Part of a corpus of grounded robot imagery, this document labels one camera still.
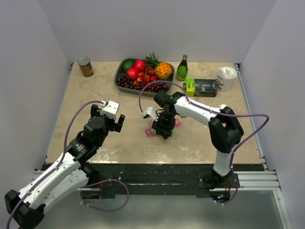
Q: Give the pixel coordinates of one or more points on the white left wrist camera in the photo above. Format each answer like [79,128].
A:
[109,109]

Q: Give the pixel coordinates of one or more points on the red pomegranate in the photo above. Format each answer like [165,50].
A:
[140,65]
[133,73]

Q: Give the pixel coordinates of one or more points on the green pill bottle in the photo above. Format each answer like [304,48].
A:
[155,132]

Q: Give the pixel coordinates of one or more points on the black mounting base plate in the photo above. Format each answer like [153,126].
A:
[160,179]

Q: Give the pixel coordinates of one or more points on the aluminium frame rail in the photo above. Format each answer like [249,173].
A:
[259,181]

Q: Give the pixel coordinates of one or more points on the black green razor box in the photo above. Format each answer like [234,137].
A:
[200,87]

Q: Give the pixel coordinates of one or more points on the red pomegranate lower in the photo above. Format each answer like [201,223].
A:
[133,73]

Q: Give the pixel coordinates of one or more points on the dark red grape bunch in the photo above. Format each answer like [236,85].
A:
[126,82]

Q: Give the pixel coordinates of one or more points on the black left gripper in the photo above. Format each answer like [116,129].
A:
[115,126]

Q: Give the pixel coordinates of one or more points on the red pomegranate upper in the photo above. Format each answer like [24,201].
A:
[140,65]

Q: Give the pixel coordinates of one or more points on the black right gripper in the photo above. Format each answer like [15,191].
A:
[157,125]

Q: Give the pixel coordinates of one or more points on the green lime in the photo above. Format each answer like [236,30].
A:
[127,65]

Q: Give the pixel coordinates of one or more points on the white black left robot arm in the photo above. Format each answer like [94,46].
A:
[71,171]

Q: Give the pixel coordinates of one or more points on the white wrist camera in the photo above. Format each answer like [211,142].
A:
[150,112]
[109,109]

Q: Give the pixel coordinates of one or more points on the green glass bottle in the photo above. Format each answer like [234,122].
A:
[182,69]

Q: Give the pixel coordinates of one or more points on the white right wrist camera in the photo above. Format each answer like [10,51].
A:
[150,112]

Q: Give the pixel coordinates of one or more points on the tin food can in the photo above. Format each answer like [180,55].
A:
[85,66]

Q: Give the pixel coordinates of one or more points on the pink weekly pill organizer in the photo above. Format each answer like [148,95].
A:
[149,130]

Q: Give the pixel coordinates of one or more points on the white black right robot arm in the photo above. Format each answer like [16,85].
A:
[224,128]

